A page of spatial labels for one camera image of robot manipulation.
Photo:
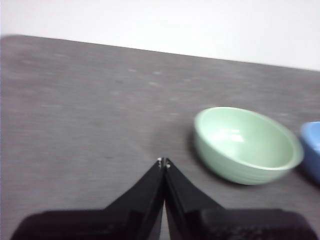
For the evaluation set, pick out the blue ribbed bowl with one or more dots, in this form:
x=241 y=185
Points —
x=312 y=147

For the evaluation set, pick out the green ribbed bowl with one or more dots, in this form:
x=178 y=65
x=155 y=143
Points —
x=245 y=150

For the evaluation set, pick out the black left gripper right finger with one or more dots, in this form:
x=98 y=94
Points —
x=200 y=222

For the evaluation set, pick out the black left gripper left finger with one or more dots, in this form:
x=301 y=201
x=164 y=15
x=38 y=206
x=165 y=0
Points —
x=130 y=220

